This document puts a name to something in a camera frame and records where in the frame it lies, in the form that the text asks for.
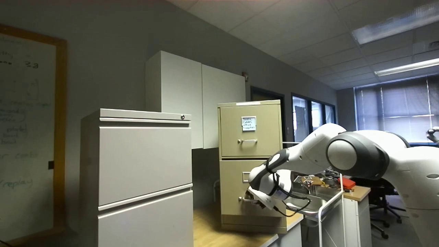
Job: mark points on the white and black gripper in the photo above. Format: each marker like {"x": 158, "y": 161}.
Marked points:
{"x": 269, "y": 187}

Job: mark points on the beige unlabelled cabinet drawer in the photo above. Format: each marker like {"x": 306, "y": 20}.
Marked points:
{"x": 233, "y": 187}

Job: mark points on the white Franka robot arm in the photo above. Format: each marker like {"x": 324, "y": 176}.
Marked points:
{"x": 411, "y": 169}

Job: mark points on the beige metal file cabinet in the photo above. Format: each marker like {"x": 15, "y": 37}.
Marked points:
{"x": 251, "y": 138}

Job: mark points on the beige drawer with label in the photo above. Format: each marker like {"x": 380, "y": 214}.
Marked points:
{"x": 265, "y": 132}

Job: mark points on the grey drawer without lock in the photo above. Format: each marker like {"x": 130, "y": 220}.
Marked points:
{"x": 145, "y": 224}

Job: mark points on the grey counter base cabinet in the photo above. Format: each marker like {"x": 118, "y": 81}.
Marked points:
{"x": 351, "y": 220}

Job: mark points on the grey drawer beside lock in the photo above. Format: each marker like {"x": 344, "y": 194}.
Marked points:
{"x": 144, "y": 165}

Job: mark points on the grey metal file cabinet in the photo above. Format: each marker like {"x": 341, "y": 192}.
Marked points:
{"x": 89, "y": 183}

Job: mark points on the steel sink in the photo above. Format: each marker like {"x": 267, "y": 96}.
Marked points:
{"x": 315, "y": 203}

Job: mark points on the white curved tube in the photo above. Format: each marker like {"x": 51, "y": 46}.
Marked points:
{"x": 329, "y": 210}

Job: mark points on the red object by sink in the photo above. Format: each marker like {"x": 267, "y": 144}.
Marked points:
{"x": 348, "y": 183}

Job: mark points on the dark interior window row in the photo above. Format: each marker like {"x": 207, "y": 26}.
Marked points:
{"x": 313, "y": 117}

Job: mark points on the black office chair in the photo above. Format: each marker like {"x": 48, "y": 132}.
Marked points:
{"x": 384, "y": 201}

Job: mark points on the window with grey blinds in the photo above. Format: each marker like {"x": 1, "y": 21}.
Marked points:
{"x": 398, "y": 110}

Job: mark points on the narrow ceiling light strip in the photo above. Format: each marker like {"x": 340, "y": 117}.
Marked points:
{"x": 406, "y": 66}

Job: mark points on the wide ceiling light panel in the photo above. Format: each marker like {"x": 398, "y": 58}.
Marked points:
{"x": 395, "y": 22}

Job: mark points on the wood framed whiteboard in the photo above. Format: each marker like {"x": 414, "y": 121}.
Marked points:
{"x": 27, "y": 138}

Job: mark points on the white wall cabinet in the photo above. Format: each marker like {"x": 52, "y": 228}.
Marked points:
{"x": 182, "y": 101}

